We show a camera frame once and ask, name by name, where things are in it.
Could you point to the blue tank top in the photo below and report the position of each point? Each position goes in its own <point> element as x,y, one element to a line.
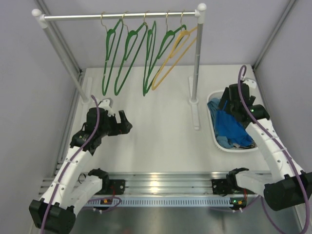
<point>227,126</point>

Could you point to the light blue garment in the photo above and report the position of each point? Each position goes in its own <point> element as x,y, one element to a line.
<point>222,141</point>

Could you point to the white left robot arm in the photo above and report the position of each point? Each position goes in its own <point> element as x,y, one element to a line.
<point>58,207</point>

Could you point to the metal clothes rack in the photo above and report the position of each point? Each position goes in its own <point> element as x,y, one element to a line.
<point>46,22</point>

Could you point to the yellow hanger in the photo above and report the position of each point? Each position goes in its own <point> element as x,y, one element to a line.
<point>182,39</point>

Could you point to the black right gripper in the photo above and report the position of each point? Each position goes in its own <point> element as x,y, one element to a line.
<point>226,97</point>

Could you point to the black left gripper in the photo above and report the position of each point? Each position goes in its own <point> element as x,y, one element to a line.
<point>117,126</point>

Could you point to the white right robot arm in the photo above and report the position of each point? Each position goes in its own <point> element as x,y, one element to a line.
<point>288,180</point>

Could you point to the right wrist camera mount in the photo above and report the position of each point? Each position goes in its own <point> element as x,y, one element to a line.
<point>250,82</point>

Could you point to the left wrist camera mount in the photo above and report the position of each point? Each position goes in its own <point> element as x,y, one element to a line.
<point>107,104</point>

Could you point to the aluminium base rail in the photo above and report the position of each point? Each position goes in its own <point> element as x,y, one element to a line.
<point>163,184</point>

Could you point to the green hanger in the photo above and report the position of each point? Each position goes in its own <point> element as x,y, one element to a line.
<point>164,45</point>
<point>132,47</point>
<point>150,46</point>
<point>113,37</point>

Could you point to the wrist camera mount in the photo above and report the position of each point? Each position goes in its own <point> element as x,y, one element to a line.
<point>250,82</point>
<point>107,104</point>

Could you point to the perforated cable duct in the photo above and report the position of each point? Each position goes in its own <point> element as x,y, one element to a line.
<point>175,202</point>

